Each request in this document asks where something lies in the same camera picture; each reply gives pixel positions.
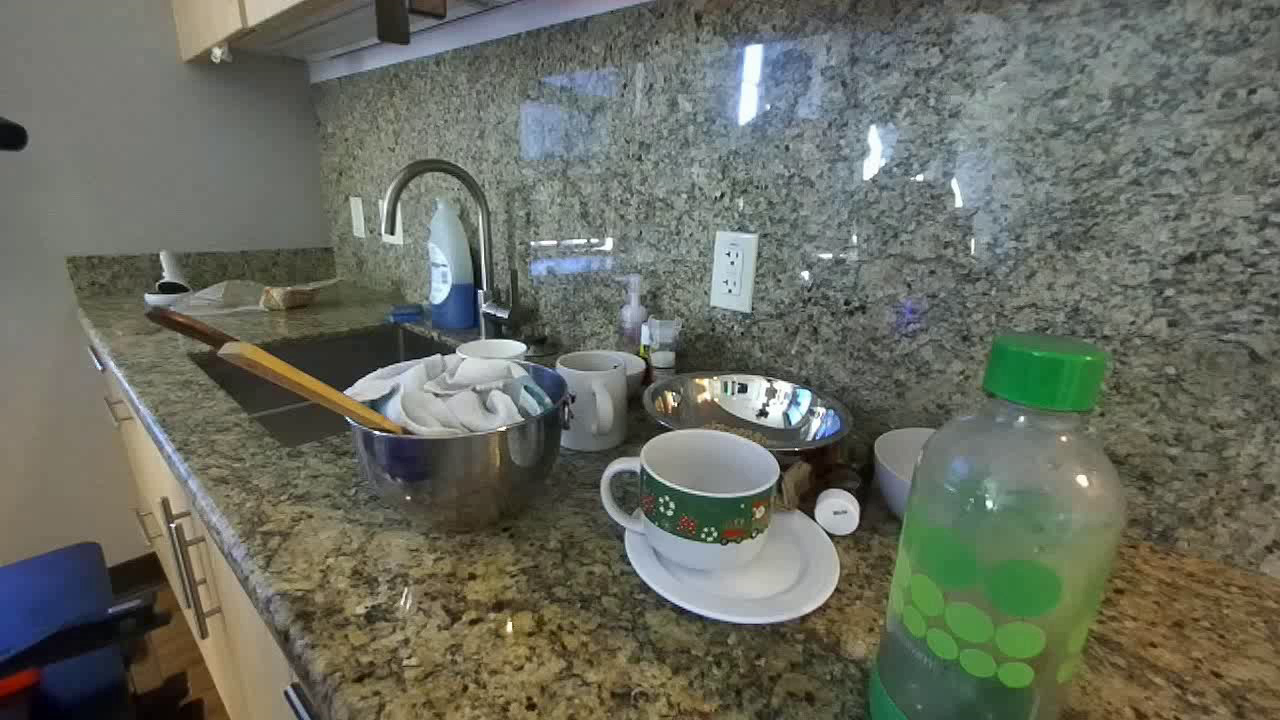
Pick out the stainless steel sink basin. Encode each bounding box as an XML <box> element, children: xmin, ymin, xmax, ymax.
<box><xmin>189</xmin><ymin>321</ymin><xmax>463</xmax><ymax>453</ymax></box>

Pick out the white wall power outlet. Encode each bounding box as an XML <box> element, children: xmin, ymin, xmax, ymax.
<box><xmin>709</xmin><ymin>228</ymin><xmax>766</xmax><ymax>314</ymax></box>

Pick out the clear bottle with green cap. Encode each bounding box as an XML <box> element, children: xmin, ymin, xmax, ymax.
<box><xmin>864</xmin><ymin>330</ymin><xmax>1133</xmax><ymax>720</ymax></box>

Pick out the stainless steel pot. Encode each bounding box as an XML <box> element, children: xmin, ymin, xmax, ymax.
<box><xmin>350</xmin><ymin>365</ymin><xmax>575</xmax><ymax>533</ymax></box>

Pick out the grey sink sprayer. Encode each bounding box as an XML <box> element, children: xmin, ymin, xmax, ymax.
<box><xmin>141</xmin><ymin>247</ymin><xmax>198</xmax><ymax>299</ymax></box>

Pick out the clear pump soap dispenser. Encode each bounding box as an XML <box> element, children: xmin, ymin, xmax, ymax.
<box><xmin>614</xmin><ymin>272</ymin><xmax>654</xmax><ymax>354</ymax></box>

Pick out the blue padded object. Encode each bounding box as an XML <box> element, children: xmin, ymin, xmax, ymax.
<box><xmin>0</xmin><ymin>534</ymin><xmax>173</xmax><ymax>720</ymax></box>

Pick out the metal cabinet door handle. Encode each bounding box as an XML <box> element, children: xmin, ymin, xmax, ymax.
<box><xmin>156</xmin><ymin>491</ymin><xmax>224</xmax><ymax>644</ymax></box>

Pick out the white blue dish soap bottle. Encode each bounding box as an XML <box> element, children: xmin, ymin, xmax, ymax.
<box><xmin>426</xmin><ymin>194</ymin><xmax>484</xmax><ymax>337</ymax></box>

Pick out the curved chrome kitchen faucet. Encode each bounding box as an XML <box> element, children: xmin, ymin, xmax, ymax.
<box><xmin>378</xmin><ymin>155</ymin><xmax>520</xmax><ymax>337</ymax></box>

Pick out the white dish cloth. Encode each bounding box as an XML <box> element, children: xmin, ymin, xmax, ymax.
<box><xmin>339</xmin><ymin>348</ymin><xmax>552</xmax><ymax>439</ymax></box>

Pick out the shiny steel mixing bowl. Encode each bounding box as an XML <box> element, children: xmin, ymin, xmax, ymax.
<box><xmin>640</xmin><ymin>367</ymin><xmax>855</xmax><ymax>459</ymax></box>

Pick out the brown sponge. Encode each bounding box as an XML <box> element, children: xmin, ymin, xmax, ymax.
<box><xmin>255</xmin><ymin>280</ymin><xmax>325</xmax><ymax>314</ymax></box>

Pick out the white cup with green band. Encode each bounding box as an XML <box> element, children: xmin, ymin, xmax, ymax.
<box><xmin>598</xmin><ymin>423</ymin><xmax>788</xmax><ymax>575</ymax></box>

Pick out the upper wall cabinet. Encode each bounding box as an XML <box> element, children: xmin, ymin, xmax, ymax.
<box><xmin>169</xmin><ymin>0</ymin><xmax>648</xmax><ymax>89</ymax></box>

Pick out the white printed mug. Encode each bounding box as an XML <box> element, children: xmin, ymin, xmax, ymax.
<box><xmin>552</xmin><ymin>348</ymin><xmax>654</xmax><ymax>454</ymax></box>

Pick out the white saucer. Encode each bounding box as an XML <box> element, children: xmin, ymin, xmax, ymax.
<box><xmin>621</xmin><ymin>506</ymin><xmax>846</xmax><ymax>631</ymax></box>

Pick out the small white bottle cap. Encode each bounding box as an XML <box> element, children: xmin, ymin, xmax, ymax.
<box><xmin>811</xmin><ymin>483</ymin><xmax>870</xmax><ymax>538</ymax></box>

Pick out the light wooden spoon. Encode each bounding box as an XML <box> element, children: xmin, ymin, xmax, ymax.
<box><xmin>215</xmin><ymin>337</ymin><xmax>415</xmax><ymax>439</ymax></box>

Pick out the white paper cup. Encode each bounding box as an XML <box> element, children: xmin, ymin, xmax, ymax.
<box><xmin>452</xmin><ymin>337</ymin><xmax>534</xmax><ymax>367</ymax></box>

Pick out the dark wooden spoon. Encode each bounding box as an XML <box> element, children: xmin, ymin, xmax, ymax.
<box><xmin>141</xmin><ymin>304</ymin><xmax>249</xmax><ymax>354</ymax></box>

